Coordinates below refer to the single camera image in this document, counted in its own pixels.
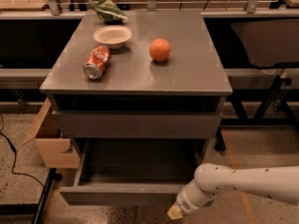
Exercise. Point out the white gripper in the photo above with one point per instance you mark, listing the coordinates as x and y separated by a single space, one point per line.
184 203

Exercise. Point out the grey drawer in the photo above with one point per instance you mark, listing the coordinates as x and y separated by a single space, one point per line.
134 172
160 125

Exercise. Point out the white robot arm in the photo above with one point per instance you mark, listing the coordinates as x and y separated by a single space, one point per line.
211 180

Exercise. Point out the grey drawer cabinet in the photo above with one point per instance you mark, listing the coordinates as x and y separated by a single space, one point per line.
192 79

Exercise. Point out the closed grey top drawer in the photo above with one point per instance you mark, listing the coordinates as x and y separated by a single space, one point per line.
160 125

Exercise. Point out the cardboard box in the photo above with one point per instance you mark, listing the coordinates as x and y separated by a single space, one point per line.
55 151

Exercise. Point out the orange fruit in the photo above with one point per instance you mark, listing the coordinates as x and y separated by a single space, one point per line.
159 50

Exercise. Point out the red soda can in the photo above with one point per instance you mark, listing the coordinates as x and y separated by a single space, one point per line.
96 63

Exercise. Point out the white paper bowl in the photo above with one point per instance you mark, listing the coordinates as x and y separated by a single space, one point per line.
114 36

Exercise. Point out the black chair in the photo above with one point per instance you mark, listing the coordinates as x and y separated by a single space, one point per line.
271 45

